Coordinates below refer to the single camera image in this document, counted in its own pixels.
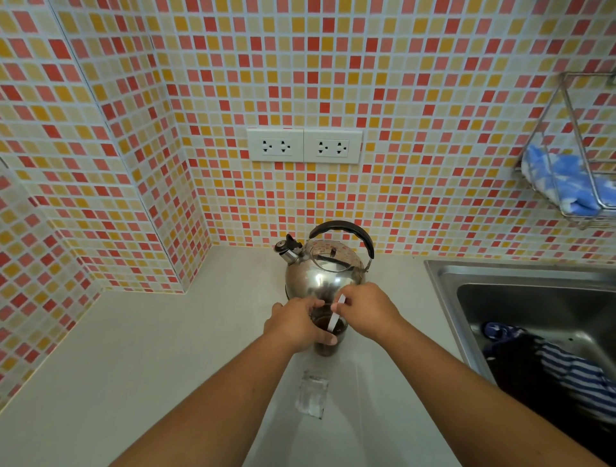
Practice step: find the person's right hand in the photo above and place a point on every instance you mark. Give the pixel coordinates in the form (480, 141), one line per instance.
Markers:
(370, 310)

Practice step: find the person's left hand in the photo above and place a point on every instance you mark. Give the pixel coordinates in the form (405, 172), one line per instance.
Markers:
(288, 322)

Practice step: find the person's right fingers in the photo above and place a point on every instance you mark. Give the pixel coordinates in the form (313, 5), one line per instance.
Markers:
(341, 308)

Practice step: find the person's left thumb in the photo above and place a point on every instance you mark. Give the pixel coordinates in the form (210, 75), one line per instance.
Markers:
(325, 339)

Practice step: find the glass of dark drink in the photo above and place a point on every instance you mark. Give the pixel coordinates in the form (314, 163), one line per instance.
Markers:
(323, 349)

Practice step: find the white plastic stirrer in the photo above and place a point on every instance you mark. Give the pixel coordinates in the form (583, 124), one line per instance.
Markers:
(332, 323)

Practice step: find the person's left forearm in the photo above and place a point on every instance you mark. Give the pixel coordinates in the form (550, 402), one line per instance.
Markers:
(216, 409)

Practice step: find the person's right forearm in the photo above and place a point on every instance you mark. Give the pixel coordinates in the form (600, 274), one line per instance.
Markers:
(471, 399)

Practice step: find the stainless steel kettle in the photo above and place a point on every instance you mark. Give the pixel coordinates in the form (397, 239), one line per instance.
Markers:
(313, 279)

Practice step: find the clear plastic packet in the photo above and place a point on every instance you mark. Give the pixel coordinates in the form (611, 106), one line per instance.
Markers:
(313, 394)

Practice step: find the black cloth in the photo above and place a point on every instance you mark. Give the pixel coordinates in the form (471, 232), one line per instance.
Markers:
(519, 368)

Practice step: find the stainless steel sink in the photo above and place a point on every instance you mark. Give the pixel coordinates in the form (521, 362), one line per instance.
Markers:
(529, 288)

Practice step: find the blue white striped cloth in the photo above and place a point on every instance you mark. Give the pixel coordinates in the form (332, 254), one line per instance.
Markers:
(575, 371)

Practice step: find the blue and white cloth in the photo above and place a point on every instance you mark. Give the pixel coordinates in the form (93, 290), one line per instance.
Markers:
(558, 179)

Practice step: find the white wall socket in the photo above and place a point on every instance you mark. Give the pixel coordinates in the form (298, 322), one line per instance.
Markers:
(333, 146)
(275, 145)

